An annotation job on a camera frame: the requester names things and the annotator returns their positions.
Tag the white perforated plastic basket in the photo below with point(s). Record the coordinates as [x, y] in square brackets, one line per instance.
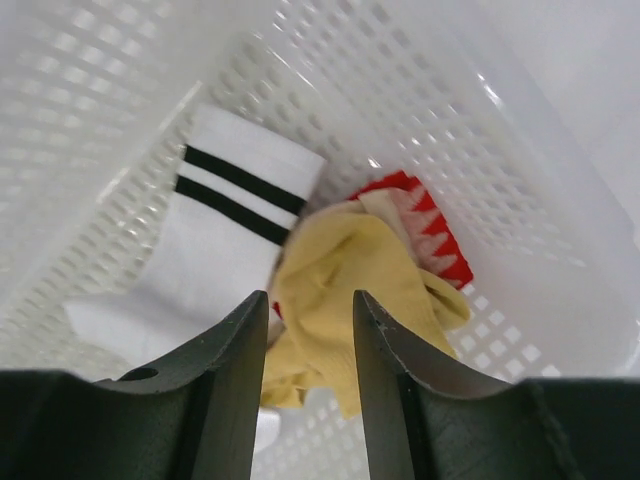
[96, 101]

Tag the yellow sock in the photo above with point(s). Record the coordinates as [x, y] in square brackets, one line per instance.
[329, 258]

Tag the red white patterned sock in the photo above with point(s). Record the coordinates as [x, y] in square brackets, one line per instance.
[404, 204]

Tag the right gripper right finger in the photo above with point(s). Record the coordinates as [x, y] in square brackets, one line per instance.
[395, 367]

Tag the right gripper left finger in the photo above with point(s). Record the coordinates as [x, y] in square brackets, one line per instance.
[191, 413]

